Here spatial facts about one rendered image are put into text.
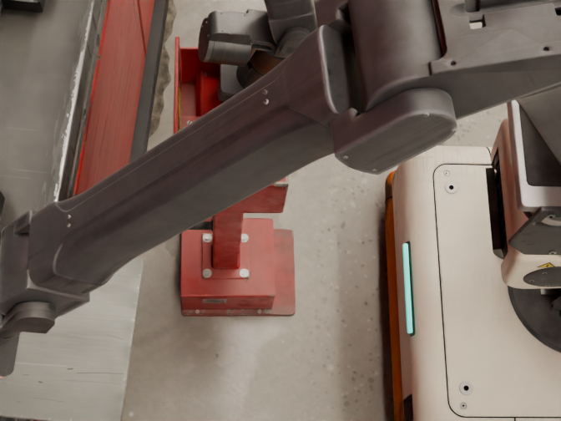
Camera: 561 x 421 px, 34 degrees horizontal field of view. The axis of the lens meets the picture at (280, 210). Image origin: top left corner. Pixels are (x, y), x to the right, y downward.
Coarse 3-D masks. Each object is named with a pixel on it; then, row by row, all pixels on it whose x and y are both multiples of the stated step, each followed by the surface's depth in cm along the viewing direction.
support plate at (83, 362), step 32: (128, 288) 99; (64, 320) 97; (96, 320) 97; (128, 320) 98; (32, 352) 96; (64, 352) 96; (96, 352) 96; (128, 352) 96; (0, 384) 94; (32, 384) 95; (64, 384) 95; (96, 384) 95; (0, 416) 94; (32, 416) 93; (64, 416) 94; (96, 416) 94
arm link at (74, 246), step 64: (320, 0) 56; (320, 64) 53; (192, 128) 60; (256, 128) 56; (320, 128) 53; (384, 128) 49; (448, 128) 50; (128, 192) 63; (192, 192) 60; (0, 256) 74; (64, 256) 68; (128, 256) 69
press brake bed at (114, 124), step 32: (128, 0) 155; (160, 0) 221; (96, 32) 130; (128, 32) 159; (160, 32) 218; (96, 64) 134; (128, 64) 163; (96, 96) 134; (128, 96) 167; (96, 128) 137; (128, 128) 171; (96, 160) 140; (128, 160) 176
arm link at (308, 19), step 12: (264, 0) 109; (276, 0) 109; (288, 0) 109; (300, 0) 109; (312, 0) 115; (276, 12) 110; (288, 12) 110; (300, 12) 111; (312, 12) 111; (276, 24) 112; (288, 24) 112; (300, 24) 113; (312, 24) 113; (276, 36) 114
